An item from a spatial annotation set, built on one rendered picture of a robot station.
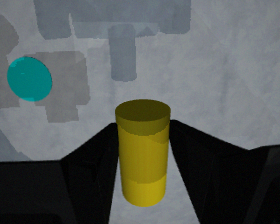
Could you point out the yellow cylinder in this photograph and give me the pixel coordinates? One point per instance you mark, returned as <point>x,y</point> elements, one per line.
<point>143,133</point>

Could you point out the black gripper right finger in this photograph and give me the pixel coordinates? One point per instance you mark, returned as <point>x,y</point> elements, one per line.
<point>225,183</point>

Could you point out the teal circle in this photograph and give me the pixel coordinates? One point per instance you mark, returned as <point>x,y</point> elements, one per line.
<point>29,79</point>

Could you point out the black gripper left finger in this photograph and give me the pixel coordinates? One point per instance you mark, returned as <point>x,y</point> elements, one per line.
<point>79,187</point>

